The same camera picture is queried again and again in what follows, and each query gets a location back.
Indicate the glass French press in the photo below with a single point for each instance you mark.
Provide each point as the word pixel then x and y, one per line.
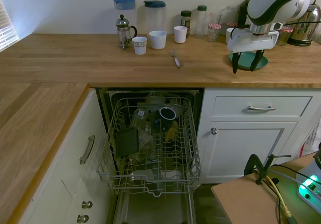
pixel 123 31

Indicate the black mug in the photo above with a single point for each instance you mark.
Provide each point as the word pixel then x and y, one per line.
pixel 166 123

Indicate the clear drinking glass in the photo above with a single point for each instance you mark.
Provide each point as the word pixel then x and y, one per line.
pixel 215 18

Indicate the glass jar red checkered lid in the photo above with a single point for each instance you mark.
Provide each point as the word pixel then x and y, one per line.
pixel 284 37
pixel 230 25
pixel 214 33

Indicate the yellow item in rack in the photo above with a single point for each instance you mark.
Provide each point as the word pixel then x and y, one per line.
pixel 172 132

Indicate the clear bottle green lid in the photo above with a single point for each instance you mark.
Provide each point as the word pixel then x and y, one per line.
pixel 201 23

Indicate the wide white cup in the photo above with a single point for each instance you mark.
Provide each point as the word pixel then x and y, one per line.
pixel 229 34

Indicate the clear pitcher light blue lid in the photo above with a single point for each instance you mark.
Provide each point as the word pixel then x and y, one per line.
pixel 124 8

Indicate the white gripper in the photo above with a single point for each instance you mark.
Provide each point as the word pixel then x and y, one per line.
pixel 253 41

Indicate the teal plate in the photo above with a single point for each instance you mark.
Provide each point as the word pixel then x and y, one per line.
pixel 247 61

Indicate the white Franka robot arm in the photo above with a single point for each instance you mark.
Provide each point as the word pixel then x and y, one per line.
pixel 270 5

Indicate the pale rectangular baking pan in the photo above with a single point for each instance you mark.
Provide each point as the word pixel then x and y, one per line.
pixel 148 175

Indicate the window blind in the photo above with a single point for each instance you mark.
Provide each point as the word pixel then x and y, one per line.
pixel 6 28

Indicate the white cabinet with drawer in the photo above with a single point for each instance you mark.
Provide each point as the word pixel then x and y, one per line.
pixel 250 148

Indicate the silver knife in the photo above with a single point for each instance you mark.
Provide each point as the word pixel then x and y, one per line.
pixel 177 61

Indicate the clear glass jar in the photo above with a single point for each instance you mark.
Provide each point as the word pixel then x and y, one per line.
pixel 139 118

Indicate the brown robot mounting board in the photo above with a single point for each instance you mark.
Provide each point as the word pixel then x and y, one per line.
pixel 238 201

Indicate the small white cup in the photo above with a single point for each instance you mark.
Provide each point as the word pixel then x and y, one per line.
pixel 180 34

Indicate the dark green C-clamp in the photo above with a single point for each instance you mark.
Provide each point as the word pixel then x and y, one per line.
pixel 250 163

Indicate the large white mug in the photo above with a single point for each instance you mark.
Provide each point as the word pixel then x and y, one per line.
pixel 157 40

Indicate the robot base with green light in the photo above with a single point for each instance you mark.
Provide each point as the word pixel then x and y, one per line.
pixel 308 191

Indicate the white plastic bag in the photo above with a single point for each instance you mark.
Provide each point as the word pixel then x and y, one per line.
pixel 312 138

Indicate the dishwasher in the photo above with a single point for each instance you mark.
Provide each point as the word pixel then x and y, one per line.
pixel 150 209

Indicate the patterned paper cup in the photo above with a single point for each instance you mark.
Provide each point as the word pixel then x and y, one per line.
pixel 139 46

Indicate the clear glass container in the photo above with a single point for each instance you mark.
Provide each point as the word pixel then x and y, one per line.
pixel 146 143

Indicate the dark spice jar green lid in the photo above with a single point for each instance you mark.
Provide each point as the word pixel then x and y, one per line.
pixel 185 20

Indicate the stainless steel electric kettle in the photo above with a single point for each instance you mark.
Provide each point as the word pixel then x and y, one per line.
pixel 304 25

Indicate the clear pitcher dark blue lid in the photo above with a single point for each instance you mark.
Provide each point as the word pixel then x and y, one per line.
pixel 155 18

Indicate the silver cabinet knob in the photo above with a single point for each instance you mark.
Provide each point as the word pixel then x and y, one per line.
pixel 82 218
pixel 214 131
pixel 87 204

